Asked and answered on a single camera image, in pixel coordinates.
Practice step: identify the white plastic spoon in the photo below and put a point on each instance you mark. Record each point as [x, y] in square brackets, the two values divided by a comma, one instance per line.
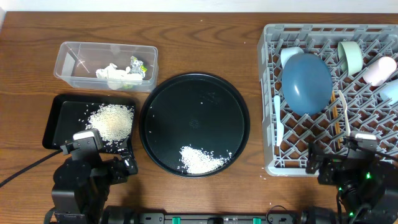
[345, 112]

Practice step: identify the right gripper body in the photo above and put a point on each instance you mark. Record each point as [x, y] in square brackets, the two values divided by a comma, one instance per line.
[332, 173]

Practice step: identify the round black serving tray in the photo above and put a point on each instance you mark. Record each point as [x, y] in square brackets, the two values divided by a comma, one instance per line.
[197, 110]

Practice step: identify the light blue small bowl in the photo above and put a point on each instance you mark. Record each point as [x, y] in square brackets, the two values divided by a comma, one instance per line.
[287, 53]

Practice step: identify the light blue plastic knife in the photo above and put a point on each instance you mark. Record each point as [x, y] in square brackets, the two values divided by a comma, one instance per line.
[280, 126]

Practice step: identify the teal green bowl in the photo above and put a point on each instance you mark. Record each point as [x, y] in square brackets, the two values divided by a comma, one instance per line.
[351, 55]

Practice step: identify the rice pile on rectangular tray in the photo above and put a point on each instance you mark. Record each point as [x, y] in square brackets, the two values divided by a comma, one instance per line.
[114, 123]

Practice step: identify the pink cup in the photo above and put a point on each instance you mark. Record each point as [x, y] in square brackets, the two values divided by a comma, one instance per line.
[379, 71]

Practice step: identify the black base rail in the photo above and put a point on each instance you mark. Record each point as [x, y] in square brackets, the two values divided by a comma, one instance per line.
[217, 219]

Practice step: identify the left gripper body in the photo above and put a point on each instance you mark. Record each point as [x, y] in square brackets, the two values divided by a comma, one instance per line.
[115, 174]

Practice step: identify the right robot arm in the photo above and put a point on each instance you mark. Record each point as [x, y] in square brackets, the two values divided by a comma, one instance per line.
[366, 184]

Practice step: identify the rice pile on round tray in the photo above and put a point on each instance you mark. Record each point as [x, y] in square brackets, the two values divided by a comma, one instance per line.
[199, 161]

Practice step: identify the dark blue bowl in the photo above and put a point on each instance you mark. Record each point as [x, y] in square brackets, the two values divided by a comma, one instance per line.
[306, 84]

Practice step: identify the black rectangular tray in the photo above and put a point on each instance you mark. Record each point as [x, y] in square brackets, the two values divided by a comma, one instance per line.
[69, 114]

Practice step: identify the foil snack wrapper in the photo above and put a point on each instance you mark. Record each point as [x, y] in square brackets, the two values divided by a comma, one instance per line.
[137, 67]

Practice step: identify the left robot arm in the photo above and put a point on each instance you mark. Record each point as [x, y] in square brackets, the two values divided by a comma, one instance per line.
[82, 183]

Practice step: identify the clear plastic waste bin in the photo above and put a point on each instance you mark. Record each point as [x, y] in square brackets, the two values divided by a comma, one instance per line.
[77, 63]

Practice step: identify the white napkin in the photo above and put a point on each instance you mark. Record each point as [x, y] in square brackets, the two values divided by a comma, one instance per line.
[119, 79]

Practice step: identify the grey dishwasher rack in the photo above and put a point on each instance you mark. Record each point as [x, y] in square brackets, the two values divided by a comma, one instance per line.
[366, 110]

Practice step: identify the light blue cup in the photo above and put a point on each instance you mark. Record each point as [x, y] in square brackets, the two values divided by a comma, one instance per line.
[390, 92]

